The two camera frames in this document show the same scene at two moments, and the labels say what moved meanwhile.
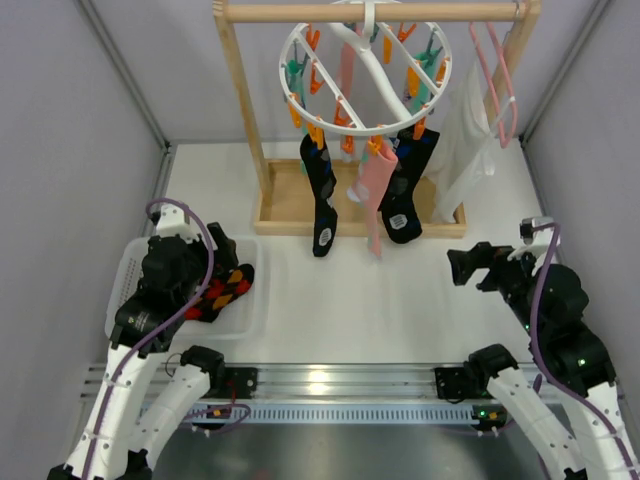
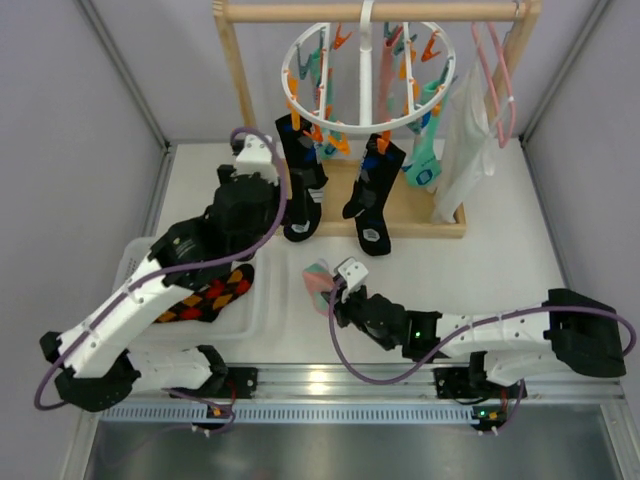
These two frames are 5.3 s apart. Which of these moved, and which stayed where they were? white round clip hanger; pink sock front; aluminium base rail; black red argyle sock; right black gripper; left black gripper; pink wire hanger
Moved: pink sock front; right black gripper; white round clip hanger; left black gripper
Stayed: black red argyle sock; pink wire hanger; aluminium base rail
